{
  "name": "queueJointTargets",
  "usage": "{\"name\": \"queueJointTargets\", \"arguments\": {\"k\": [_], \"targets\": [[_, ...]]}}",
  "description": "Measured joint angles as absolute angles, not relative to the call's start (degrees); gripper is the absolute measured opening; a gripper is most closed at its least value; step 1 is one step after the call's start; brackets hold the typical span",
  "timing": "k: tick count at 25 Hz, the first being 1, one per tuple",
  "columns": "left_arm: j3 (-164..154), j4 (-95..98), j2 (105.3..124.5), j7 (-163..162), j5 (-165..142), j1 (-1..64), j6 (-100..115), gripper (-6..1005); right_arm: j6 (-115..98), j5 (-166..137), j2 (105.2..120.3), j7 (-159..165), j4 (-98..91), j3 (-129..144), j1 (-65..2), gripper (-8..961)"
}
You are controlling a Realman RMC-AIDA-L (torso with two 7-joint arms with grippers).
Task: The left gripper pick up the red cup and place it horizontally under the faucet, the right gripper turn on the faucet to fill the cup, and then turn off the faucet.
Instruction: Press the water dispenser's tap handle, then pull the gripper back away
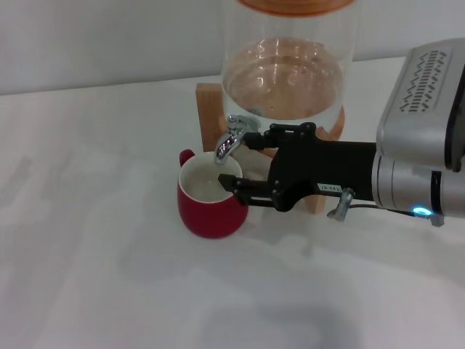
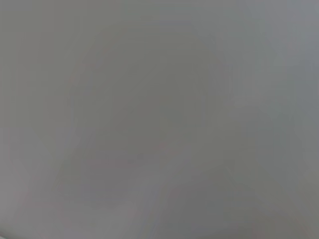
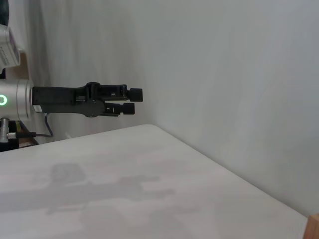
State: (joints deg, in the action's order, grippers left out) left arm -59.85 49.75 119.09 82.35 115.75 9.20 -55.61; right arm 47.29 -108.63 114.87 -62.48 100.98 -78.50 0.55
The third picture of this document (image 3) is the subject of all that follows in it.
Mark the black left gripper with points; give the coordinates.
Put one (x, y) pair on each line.
(62, 99)

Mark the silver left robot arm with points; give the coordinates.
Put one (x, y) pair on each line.
(20, 99)

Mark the brown wooden furniture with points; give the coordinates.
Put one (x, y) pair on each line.
(23, 64)

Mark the wooden dispenser stand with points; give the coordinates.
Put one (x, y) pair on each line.
(314, 229)

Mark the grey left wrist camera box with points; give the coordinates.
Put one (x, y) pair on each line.
(7, 49)

